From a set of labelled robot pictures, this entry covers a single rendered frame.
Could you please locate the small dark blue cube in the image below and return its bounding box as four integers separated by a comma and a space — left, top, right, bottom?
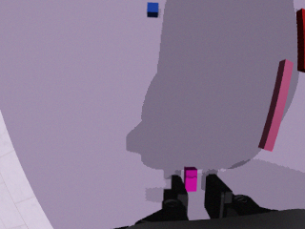
147, 2, 158, 18

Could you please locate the magenta block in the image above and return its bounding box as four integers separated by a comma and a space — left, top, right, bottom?
184, 167, 197, 192

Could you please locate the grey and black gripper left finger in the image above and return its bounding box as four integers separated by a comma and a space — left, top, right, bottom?
135, 175, 189, 224

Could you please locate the pink rod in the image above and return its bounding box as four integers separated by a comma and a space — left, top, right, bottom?
258, 59, 294, 152

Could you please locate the red rod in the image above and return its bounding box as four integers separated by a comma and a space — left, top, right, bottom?
296, 9, 305, 73

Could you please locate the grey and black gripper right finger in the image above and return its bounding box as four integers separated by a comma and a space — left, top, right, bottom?
204, 174, 278, 219

